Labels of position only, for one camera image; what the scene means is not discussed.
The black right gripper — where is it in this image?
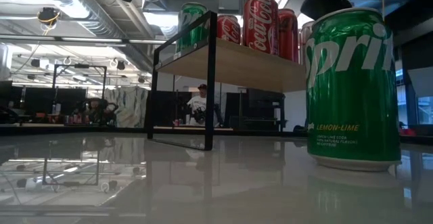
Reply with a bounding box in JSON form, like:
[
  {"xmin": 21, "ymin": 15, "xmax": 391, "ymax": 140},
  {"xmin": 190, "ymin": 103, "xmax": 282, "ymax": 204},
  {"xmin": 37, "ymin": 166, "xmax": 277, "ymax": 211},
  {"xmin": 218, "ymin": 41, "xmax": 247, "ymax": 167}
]
[{"xmin": 300, "ymin": 0, "xmax": 353, "ymax": 21}]

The red Coke Zero can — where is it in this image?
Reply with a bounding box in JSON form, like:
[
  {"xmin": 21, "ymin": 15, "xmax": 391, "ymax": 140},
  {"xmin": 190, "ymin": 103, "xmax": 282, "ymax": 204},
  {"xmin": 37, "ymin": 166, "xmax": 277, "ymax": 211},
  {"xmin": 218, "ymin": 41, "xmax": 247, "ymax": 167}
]
[{"xmin": 277, "ymin": 8, "xmax": 300, "ymax": 64}]

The green Sprite can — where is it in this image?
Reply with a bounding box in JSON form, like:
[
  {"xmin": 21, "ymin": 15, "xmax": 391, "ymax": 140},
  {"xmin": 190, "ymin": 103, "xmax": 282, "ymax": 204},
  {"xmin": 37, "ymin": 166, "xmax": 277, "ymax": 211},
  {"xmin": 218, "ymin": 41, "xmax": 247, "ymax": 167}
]
[
  {"xmin": 305, "ymin": 7, "xmax": 403, "ymax": 173},
  {"xmin": 175, "ymin": 2, "xmax": 209, "ymax": 54}
]

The red Coca-Cola Star Wars can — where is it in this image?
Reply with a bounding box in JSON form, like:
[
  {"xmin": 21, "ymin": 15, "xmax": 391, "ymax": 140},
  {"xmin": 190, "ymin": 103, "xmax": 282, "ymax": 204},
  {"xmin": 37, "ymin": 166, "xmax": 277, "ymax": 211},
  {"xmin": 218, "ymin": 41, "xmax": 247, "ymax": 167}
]
[
  {"xmin": 216, "ymin": 14, "xmax": 242, "ymax": 45},
  {"xmin": 242, "ymin": 0, "xmax": 280, "ymax": 56}
]

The grey ceiling unit box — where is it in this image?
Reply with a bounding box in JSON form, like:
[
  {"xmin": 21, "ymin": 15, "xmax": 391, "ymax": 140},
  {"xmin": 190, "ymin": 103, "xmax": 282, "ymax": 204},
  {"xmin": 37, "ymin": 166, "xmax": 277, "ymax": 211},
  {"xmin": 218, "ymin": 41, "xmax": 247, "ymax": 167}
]
[{"xmin": 218, "ymin": 0, "xmax": 245, "ymax": 15}]

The black ceiling-hung device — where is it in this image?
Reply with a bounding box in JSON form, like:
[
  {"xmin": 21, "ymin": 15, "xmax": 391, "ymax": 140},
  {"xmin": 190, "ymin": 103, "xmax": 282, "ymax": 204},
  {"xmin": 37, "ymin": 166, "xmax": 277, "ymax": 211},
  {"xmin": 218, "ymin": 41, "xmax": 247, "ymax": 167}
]
[{"xmin": 37, "ymin": 7, "xmax": 62, "ymax": 27}]

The white green patterned panel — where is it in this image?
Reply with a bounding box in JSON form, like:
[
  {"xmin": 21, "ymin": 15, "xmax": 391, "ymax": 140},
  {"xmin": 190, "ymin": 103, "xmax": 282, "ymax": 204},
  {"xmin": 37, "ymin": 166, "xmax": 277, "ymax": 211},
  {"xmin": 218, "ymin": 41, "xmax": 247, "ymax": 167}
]
[{"xmin": 104, "ymin": 87, "xmax": 150, "ymax": 129}]

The person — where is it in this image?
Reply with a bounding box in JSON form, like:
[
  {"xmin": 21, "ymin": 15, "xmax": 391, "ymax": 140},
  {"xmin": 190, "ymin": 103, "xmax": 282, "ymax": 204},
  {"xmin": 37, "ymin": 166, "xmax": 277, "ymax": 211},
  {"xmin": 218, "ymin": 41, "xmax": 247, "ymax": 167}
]
[{"xmin": 186, "ymin": 83, "xmax": 208, "ymax": 127}]

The black storage cabinet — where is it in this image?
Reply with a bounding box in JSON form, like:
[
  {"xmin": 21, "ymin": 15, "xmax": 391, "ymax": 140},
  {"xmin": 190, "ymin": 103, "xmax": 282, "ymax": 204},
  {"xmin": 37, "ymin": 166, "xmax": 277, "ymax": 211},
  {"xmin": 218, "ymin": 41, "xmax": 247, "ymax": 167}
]
[{"xmin": 225, "ymin": 88, "xmax": 287, "ymax": 133}]

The large silver spiral duct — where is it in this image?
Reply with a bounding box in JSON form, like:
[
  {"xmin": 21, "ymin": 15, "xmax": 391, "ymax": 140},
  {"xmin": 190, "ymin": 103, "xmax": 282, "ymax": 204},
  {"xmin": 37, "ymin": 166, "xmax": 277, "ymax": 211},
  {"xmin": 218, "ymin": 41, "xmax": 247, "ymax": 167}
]
[{"xmin": 25, "ymin": 0, "xmax": 155, "ymax": 72}]

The black frame rig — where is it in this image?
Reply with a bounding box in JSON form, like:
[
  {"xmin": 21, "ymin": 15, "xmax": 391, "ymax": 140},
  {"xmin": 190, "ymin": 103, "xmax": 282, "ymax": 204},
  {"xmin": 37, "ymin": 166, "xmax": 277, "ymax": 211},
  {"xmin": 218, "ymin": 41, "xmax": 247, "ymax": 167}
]
[{"xmin": 51, "ymin": 63, "xmax": 108, "ymax": 99}]

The wooden shelf with black frame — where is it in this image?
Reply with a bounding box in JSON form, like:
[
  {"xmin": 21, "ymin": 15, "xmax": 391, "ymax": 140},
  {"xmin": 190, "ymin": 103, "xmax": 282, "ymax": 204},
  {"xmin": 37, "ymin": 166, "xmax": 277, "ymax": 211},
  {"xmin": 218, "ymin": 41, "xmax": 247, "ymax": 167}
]
[{"xmin": 147, "ymin": 10, "xmax": 307, "ymax": 152}]

